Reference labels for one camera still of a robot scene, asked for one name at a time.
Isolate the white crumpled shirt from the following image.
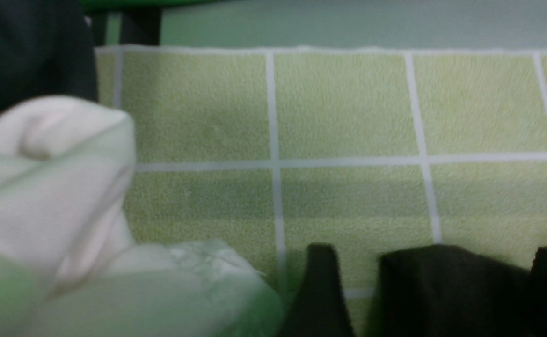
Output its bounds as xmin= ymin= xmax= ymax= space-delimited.
xmin=0 ymin=96 xmax=284 ymax=337

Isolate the light green checkered table mat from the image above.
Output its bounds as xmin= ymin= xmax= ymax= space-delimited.
xmin=96 ymin=45 xmax=547 ymax=335

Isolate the dark gray crumpled garment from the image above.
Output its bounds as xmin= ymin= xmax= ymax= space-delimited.
xmin=0 ymin=0 xmax=98 ymax=113

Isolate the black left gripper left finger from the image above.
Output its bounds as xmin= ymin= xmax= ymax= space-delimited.
xmin=278 ymin=243 xmax=354 ymax=337

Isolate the dark gray long-sleeve shirt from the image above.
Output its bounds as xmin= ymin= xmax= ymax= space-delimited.
xmin=377 ymin=244 xmax=532 ymax=337

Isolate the green backdrop cloth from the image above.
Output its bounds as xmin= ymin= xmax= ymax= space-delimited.
xmin=79 ymin=0 xmax=212 ymax=12

